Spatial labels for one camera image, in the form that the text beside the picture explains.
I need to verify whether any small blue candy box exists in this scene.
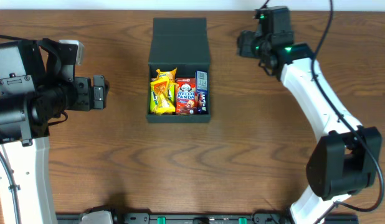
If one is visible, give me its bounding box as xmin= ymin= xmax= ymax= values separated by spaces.
xmin=195 ymin=70 xmax=208 ymax=93

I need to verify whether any dark green box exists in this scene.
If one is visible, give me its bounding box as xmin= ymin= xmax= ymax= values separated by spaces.
xmin=145 ymin=17 xmax=212 ymax=124

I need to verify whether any blue Dairy Milk bar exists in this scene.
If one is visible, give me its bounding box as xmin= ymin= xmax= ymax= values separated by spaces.
xmin=197 ymin=92 xmax=208 ymax=114

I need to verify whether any large yellow snack packet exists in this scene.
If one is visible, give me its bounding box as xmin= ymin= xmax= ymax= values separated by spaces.
xmin=150 ymin=77 xmax=176 ymax=115

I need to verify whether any red Hello Panda box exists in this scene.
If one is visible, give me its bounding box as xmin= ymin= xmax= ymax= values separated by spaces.
xmin=176 ymin=78 xmax=197 ymax=115

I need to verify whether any small yellow snack packet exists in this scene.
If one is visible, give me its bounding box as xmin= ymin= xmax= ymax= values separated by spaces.
xmin=156 ymin=68 xmax=177 ymax=83

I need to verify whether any green Pretz box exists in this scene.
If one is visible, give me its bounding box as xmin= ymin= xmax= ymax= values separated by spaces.
xmin=150 ymin=81 xmax=176 ymax=114

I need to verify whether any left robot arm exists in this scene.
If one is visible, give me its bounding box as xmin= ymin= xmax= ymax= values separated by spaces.
xmin=0 ymin=36 xmax=113 ymax=223

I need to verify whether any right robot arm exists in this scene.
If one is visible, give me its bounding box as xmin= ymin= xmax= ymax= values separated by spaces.
xmin=237 ymin=5 xmax=385 ymax=223

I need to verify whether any right black cable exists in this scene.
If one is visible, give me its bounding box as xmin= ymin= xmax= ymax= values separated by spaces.
xmin=257 ymin=0 xmax=385 ymax=224

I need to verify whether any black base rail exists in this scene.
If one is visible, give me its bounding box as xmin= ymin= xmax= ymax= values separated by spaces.
xmin=55 ymin=205 xmax=359 ymax=224

